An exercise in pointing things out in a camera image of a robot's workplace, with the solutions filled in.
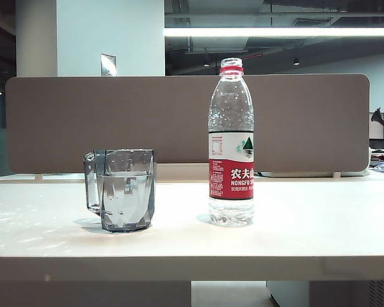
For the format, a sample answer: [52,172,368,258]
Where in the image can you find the clear mineral water bottle red label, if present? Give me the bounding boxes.
[207,58,255,228]

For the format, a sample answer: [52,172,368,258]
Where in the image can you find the transparent grey faceted mug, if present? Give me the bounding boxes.
[83,148,156,234]

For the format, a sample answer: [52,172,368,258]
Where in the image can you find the brown fabric desk divider panel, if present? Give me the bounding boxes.
[4,74,371,175]

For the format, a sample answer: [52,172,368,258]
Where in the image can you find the long white ceiling light strip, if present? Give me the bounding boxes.
[164,27,384,37]

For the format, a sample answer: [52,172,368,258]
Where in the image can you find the grey cabinet under table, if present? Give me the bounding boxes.
[266,280,384,307]

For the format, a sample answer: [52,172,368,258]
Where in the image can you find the silver wall sign plaque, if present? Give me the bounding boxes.
[99,53,117,77]

